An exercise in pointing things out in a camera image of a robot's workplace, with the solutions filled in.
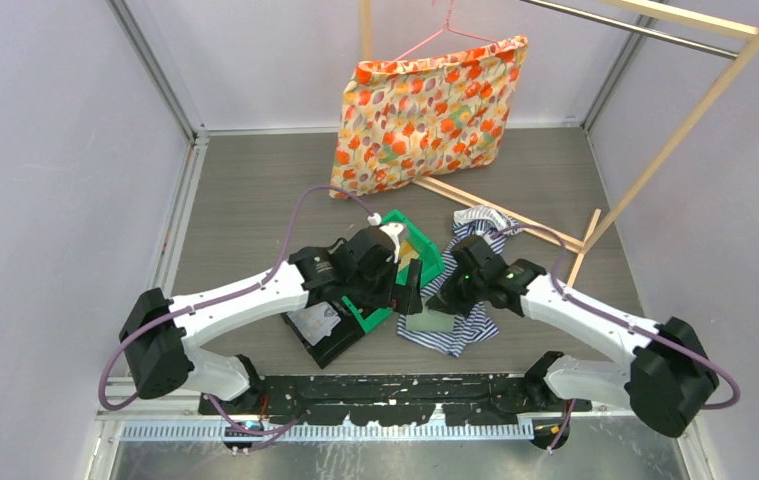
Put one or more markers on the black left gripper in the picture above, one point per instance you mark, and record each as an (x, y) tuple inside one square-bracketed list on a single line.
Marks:
[(408, 295)]

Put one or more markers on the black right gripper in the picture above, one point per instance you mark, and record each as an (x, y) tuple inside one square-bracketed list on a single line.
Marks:
[(447, 300)]

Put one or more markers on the green card holder wallet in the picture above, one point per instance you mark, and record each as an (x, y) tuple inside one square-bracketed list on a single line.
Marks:
[(430, 322)]

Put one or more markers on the blue white striped cloth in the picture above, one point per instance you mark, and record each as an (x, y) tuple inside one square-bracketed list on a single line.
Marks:
[(477, 326)]

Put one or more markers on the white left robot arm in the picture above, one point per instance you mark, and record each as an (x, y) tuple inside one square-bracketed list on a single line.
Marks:
[(163, 339)]

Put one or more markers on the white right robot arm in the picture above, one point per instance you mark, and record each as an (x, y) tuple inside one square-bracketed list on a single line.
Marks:
[(657, 370)]

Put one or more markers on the gold card in bin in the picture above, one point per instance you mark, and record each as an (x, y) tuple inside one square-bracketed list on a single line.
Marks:
[(407, 253)]

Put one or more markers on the white card in tray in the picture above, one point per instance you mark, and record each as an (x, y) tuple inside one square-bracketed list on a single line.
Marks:
[(315, 323)]

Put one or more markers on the green plastic bin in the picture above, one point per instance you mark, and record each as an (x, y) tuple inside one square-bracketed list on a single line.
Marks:
[(416, 246)]

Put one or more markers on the black plastic tray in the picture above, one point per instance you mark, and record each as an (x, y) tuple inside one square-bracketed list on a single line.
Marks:
[(344, 335)]

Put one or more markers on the floral orange pillowcase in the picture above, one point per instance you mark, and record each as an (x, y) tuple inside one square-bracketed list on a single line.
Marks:
[(406, 119)]

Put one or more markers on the metal rack rod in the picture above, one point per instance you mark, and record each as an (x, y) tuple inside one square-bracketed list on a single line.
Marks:
[(636, 29)]

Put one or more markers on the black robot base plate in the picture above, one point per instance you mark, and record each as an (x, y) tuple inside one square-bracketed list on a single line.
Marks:
[(396, 400)]

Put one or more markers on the aluminium frame rail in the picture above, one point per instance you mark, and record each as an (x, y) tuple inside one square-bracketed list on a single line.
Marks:
[(137, 22)]

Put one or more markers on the pink wire hanger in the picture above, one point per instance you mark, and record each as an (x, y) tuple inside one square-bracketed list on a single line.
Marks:
[(445, 28)]

